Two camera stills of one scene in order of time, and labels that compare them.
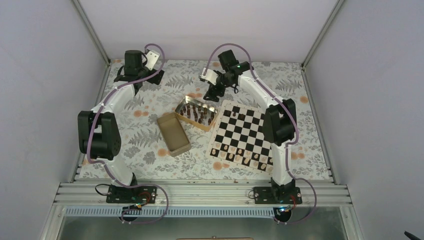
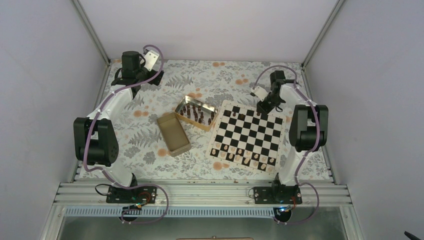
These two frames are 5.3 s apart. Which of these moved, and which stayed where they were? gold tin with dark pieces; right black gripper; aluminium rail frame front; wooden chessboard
Moved: right black gripper
Stayed: gold tin with dark pieces; wooden chessboard; aluminium rail frame front
